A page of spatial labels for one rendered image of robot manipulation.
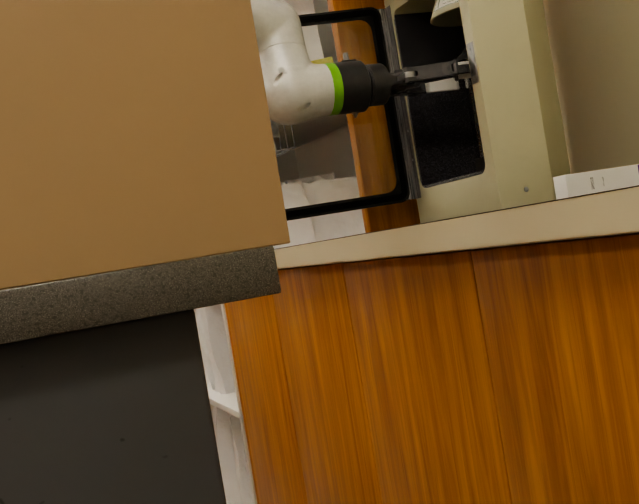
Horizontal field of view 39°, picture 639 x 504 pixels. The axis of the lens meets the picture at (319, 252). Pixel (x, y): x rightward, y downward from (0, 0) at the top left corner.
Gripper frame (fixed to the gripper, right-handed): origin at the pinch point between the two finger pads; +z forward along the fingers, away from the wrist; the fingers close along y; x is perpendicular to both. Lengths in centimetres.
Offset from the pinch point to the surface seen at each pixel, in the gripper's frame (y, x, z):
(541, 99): -12.6, 7.9, 7.6
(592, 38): 10.2, -7.0, 37.9
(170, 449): -73, 42, -75
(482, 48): -14.2, -1.8, -3.5
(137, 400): -73, 38, -77
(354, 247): -19.6, 28.3, -34.8
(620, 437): -74, 51, -32
